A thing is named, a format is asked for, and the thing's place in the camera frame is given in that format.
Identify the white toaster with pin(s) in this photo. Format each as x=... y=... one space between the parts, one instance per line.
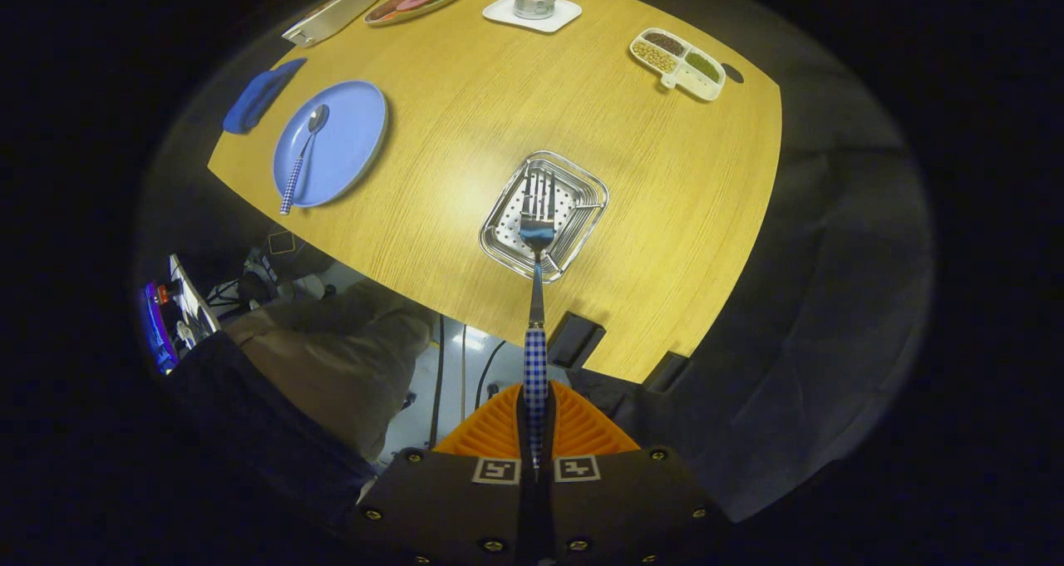
x=328 y=17

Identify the white divided tray of beans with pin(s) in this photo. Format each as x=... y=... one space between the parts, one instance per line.
x=677 y=63

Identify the blue round plate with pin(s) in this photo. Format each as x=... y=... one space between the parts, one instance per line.
x=349 y=142

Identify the white square coaster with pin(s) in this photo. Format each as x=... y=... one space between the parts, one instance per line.
x=507 y=13

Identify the lit computer screen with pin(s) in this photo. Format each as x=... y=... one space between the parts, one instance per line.
x=156 y=333

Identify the white flat panel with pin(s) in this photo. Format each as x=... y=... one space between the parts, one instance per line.
x=193 y=300

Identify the blue folded towel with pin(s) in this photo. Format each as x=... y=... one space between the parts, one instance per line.
x=262 y=96

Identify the black table clamp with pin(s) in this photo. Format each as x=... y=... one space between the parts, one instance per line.
x=667 y=372
x=575 y=342

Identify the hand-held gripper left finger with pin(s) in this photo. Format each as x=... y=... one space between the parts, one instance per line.
x=449 y=508

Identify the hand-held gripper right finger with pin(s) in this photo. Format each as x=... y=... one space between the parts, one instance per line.
x=623 y=508

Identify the oval plate of food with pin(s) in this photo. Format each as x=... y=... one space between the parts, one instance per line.
x=413 y=2

